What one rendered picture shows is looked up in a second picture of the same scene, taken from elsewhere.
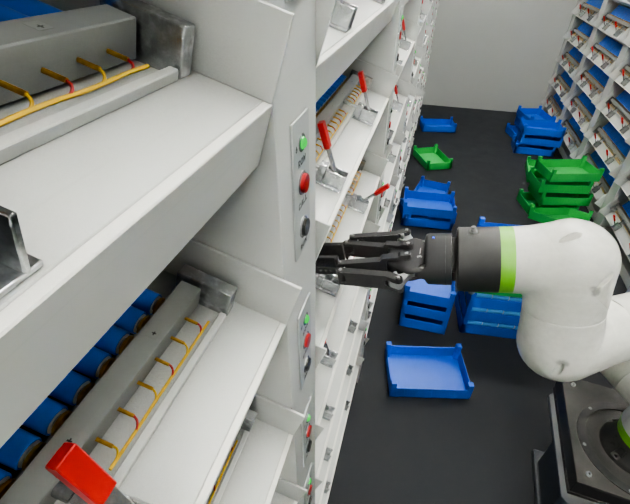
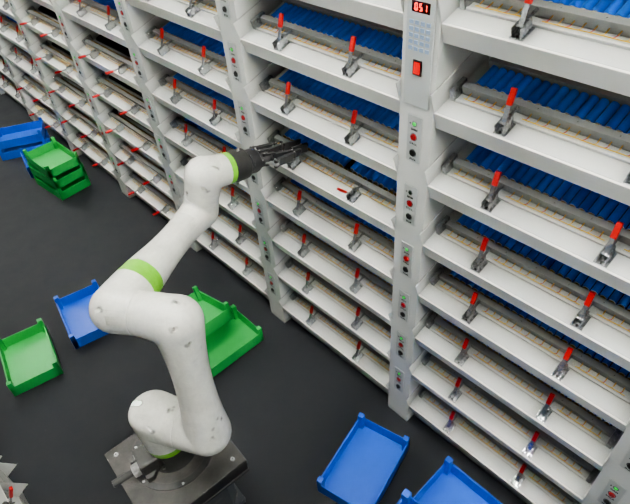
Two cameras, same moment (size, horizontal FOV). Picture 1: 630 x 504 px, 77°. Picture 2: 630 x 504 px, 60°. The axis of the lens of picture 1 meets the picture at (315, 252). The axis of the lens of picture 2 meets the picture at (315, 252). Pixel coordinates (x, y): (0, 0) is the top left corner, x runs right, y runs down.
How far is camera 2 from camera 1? 1.94 m
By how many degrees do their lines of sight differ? 85
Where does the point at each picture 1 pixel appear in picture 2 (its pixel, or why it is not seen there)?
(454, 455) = (285, 437)
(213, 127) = (212, 25)
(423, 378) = (361, 464)
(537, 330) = not seen: hidden behind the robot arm
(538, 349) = not seen: hidden behind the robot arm
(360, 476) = (313, 367)
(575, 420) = not seen: hidden behind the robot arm
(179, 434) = (216, 74)
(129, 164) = (205, 19)
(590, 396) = (216, 462)
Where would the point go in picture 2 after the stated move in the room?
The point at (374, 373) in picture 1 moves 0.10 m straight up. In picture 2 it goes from (390, 425) to (390, 410)
